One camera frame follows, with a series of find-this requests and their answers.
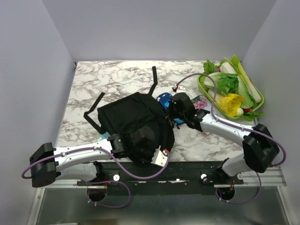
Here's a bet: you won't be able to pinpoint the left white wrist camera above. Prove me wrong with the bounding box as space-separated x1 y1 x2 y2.
151 146 169 167

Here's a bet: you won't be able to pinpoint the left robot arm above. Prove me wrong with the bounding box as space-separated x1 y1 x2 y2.
28 127 155 188

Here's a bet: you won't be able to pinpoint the napa cabbage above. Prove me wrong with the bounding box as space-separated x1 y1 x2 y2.
209 72 239 96

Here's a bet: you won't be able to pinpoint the green vegetable tray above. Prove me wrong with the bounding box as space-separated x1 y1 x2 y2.
197 74 264 121

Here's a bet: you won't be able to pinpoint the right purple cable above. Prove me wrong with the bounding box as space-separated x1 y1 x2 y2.
172 74 287 204

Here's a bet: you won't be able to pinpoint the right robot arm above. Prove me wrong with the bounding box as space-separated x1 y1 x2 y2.
167 93 279 184

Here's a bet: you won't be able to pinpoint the teal fantasy book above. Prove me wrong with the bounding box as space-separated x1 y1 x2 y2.
97 132 110 142

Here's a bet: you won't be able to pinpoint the white book pink flowers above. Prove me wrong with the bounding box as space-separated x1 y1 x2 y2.
191 95 210 111

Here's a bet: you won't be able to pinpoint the yellow flower vegetable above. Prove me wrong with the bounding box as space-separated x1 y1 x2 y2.
215 93 246 117

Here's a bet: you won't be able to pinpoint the aluminium mounting rail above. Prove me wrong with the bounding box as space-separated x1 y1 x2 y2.
44 167 287 188

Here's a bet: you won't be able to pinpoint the white daikon radish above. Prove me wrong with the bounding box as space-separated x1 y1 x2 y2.
220 62 237 74

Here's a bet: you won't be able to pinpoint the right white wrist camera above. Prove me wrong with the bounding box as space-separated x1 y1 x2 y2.
172 85 187 93

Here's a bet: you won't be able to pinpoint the blue dinosaur pencil case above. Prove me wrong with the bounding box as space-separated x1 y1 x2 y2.
157 92 184 125

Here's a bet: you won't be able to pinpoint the black backpack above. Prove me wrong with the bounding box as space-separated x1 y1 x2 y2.
83 67 174 151

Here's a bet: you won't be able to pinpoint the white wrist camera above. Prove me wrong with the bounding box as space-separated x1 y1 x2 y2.
172 85 187 93
151 146 169 167

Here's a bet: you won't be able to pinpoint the green celery stalk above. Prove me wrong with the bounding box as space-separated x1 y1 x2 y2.
224 54 263 103

